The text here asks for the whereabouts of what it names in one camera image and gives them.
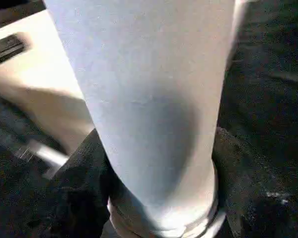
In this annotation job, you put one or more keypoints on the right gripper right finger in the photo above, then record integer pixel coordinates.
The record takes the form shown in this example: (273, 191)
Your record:
(250, 198)

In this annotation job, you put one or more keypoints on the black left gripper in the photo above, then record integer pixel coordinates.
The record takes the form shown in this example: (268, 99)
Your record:
(7, 50)

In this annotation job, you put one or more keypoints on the white plastic table leg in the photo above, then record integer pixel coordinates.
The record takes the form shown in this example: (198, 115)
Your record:
(151, 99)

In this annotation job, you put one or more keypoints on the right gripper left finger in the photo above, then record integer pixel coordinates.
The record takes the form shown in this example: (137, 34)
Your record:
(82, 193)

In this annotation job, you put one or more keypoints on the white plastic table top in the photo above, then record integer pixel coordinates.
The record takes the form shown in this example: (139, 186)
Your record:
(39, 81)

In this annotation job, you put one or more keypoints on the black mat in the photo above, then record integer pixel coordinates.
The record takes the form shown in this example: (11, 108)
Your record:
(263, 99)

